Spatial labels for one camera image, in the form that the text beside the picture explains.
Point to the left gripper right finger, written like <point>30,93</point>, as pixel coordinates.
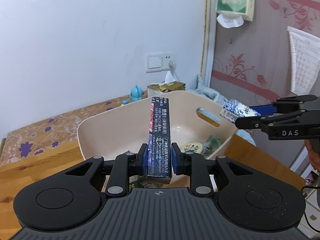
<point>196,168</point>

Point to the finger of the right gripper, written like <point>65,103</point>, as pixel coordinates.
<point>300,120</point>
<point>289,105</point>

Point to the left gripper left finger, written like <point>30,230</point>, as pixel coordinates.
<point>122,168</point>

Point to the round cream tin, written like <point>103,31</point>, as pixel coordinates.
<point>192,147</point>

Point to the blue white porcelain pattern box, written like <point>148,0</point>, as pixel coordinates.
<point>234,109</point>

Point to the long dark printed box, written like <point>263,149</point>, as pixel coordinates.
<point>159,166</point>

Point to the green fabric scrunchie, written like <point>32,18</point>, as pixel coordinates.
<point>211,145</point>

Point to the small black box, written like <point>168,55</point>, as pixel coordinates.
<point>133,182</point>

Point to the green dried herb bag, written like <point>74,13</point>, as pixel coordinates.
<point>143,180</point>

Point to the person right hand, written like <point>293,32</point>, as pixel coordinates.
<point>313,156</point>

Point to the beige plastic storage bin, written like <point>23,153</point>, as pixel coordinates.
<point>191,118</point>

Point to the white paper calendar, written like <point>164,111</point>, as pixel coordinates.
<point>304,60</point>

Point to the blue toy figure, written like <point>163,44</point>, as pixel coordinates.
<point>136,94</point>

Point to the gold tissue box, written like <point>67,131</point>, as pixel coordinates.
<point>169,84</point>

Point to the floral patterned side cabinet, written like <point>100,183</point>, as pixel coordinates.
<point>51,133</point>

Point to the green hanging tissue pack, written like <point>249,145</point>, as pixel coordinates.
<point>233,13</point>

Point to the white wall switch socket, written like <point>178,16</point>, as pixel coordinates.
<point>161,61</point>

